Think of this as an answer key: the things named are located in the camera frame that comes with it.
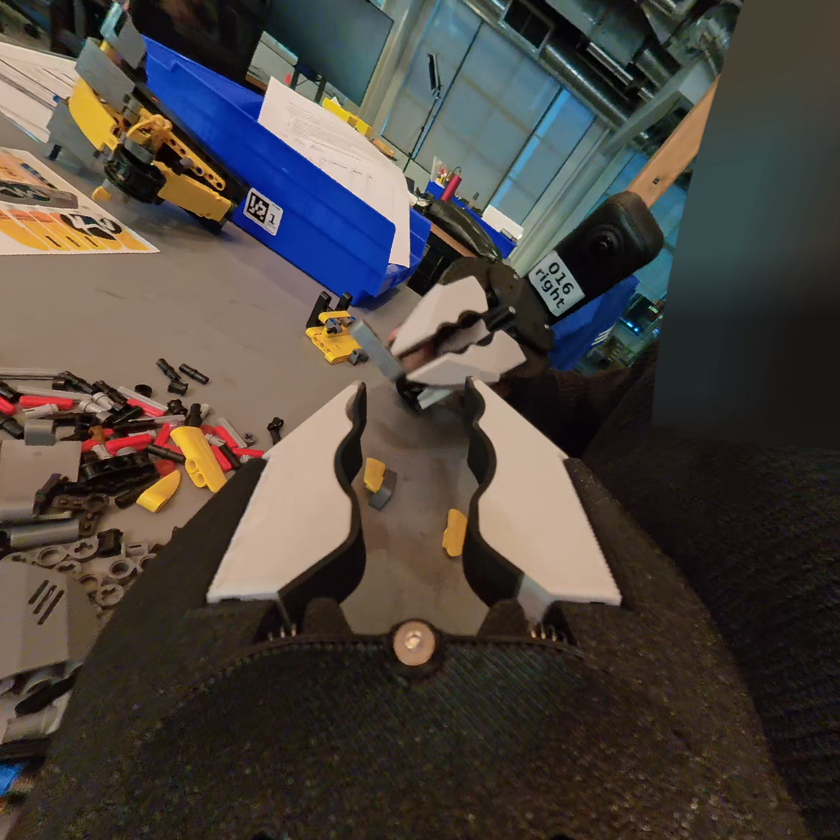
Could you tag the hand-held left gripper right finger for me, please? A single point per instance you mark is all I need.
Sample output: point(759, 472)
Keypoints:
point(544, 525)

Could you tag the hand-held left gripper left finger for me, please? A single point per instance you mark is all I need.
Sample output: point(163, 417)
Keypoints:
point(289, 525)

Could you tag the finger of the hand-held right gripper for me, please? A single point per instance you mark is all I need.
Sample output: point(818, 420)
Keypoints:
point(479, 361)
point(439, 315)

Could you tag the pile of toy building pieces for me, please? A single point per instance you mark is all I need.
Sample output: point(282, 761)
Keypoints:
point(118, 459)

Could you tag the person's right forearm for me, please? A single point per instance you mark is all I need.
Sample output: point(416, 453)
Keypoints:
point(590, 407)

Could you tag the blue cloth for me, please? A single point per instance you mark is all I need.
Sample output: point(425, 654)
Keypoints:
point(590, 334)

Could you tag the black bag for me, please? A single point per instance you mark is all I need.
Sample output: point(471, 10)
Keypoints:
point(459, 226)

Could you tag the small yellow brick assembly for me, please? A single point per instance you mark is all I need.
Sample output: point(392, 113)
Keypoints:
point(331, 341)

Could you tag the large yellow toy panel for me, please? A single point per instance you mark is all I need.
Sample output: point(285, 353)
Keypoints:
point(197, 459)

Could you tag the red bottle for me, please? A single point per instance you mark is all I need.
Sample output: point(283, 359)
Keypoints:
point(449, 187)

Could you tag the blue plastic bin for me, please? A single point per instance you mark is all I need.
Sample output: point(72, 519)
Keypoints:
point(308, 216)

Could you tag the wooden beam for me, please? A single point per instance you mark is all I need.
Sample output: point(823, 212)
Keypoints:
point(669, 157)

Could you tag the white printed paper sheet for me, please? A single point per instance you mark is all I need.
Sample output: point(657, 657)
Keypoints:
point(328, 131)

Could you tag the black tripod stand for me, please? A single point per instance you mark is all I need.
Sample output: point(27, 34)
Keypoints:
point(433, 72)

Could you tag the yellow toy excavator model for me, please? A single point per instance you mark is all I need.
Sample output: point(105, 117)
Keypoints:
point(184, 190)

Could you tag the black television screen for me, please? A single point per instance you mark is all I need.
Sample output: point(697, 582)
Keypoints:
point(328, 46)

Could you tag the metal ceiling ducts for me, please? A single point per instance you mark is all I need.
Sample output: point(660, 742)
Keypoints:
point(656, 39)

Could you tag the yellow sticker sheet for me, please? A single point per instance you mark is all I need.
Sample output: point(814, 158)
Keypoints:
point(65, 229)

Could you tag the black desk monitor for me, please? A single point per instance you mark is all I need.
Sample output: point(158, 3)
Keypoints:
point(197, 33)

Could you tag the white paper sheets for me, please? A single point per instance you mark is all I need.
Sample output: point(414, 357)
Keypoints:
point(26, 79)

